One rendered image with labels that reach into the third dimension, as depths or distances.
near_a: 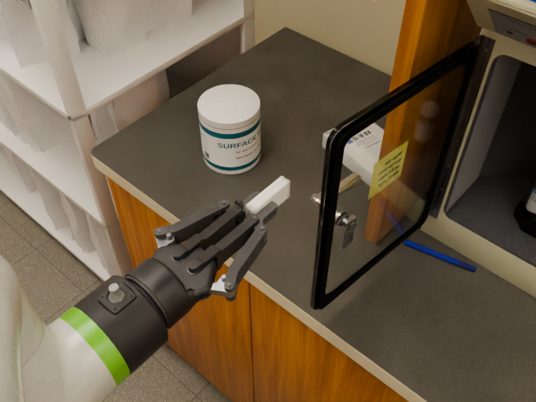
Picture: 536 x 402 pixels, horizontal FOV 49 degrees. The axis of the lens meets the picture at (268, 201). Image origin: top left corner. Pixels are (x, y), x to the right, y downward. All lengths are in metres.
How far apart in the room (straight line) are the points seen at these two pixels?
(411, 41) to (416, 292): 0.47
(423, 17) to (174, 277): 0.48
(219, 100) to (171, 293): 0.68
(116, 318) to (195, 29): 1.30
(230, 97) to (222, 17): 0.63
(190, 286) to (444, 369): 0.54
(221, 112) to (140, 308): 0.67
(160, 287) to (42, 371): 0.14
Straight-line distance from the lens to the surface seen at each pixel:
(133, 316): 0.60
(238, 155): 1.24
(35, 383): 0.56
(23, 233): 2.58
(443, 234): 1.19
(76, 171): 2.01
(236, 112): 1.20
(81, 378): 0.59
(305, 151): 1.34
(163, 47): 1.72
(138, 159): 1.35
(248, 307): 1.31
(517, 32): 0.83
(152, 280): 0.62
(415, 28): 0.86
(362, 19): 1.61
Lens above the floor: 1.85
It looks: 48 degrees down
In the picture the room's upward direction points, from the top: straight up
